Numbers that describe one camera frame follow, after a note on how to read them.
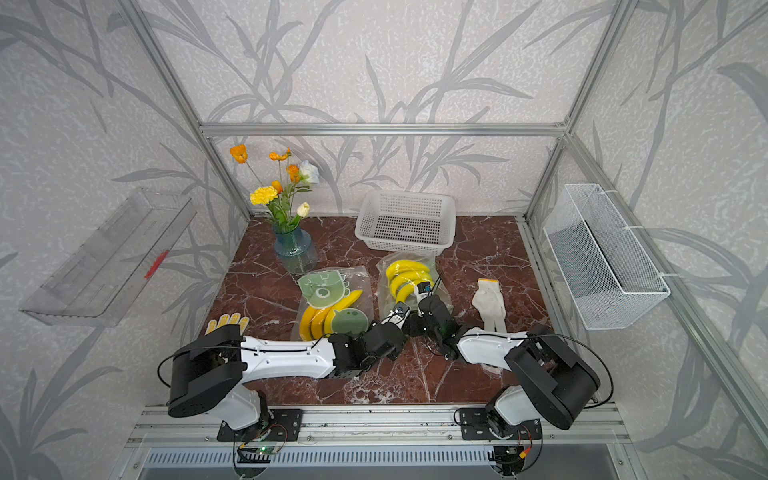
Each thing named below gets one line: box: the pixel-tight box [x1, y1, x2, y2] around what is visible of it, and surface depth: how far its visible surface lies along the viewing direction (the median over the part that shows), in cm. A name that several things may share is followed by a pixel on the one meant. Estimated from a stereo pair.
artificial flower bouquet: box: [230, 144, 319, 233], surface depth 93 cm
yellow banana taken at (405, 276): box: [389, 270, 433, 296], surface depth 98 cm
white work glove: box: [472, 278, 507, 333], surface depth 98 cm
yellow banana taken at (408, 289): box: [396, 279, 432, 303], surface depth 98 cm
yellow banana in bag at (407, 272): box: [386, 260, 433, 285], surface depth 100 cm
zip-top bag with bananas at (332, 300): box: [290, 265, 375, 342], surface depth 94 cm
